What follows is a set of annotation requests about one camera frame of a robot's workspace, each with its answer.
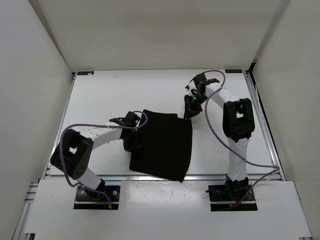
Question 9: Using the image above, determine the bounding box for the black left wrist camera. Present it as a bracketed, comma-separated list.
[109, 111, 140, 129]

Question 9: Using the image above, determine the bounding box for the blue right corner label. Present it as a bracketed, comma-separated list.
[225, 69, 243, 74]

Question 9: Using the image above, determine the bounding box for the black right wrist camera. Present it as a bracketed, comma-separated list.
[185, 73, 220, 92]

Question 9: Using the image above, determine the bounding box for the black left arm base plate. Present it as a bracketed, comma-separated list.
[73, 185, 121, 210]

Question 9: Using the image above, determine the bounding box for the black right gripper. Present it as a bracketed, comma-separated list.
[183, 93, 209, 120]

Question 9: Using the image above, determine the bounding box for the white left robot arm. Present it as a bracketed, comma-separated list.
[50, 124, 138, 200]

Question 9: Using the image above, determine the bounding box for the white front cover board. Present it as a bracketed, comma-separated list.
[25, 179, 311, 240]

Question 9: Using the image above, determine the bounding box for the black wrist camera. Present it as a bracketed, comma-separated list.
[185, 73, 220, 92]
[109, 111, 140, 129]

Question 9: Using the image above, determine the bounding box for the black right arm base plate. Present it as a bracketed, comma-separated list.
[205, 185, 258, 212]

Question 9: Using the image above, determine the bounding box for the aluminium frame rail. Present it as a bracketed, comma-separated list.
[39, 71, 77, 180]
[244, 70, 287, 181]

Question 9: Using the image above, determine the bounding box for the aluminium left frame rail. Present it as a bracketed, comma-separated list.
[39, 71, 77, 180]

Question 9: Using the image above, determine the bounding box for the black skirt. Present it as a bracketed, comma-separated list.
[129, 109, 193, 182]

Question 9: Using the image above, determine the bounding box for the blue corner label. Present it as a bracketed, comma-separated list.
[225, 69, 243, 74]
[77, 71, 94, 76]

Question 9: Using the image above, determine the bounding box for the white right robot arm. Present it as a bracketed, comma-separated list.
[183, 83, 255, 200]

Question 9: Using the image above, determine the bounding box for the blue left corner label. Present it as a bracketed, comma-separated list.
[77, 71, 94, 76]

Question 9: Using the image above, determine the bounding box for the aluminium right frame rail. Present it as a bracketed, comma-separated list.
[244, 70, 287, 181]

